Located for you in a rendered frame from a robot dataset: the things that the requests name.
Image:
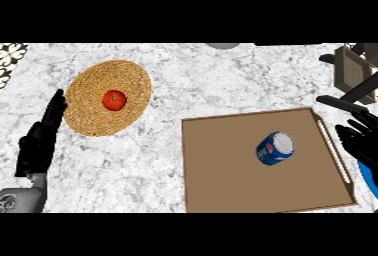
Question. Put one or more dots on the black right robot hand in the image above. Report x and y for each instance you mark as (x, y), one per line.
(364, 141)

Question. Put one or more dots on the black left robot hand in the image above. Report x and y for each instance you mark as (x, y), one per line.
(39, 146)

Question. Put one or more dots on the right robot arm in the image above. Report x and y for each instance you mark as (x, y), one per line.
(370, 180)

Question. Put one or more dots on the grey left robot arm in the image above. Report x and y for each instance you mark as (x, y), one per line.
(25, 196)

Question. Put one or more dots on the blue soda can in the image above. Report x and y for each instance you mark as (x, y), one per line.
(274, 150)

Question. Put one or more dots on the brown wooden tray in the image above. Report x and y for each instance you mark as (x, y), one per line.
(222, 173)

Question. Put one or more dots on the round woven straw placemat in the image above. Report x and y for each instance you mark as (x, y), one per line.
(90, 110)

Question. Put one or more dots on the red tomato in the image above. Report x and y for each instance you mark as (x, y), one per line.
(115, 100)

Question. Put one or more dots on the grey round object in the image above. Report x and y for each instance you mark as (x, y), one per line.
(222, 45)

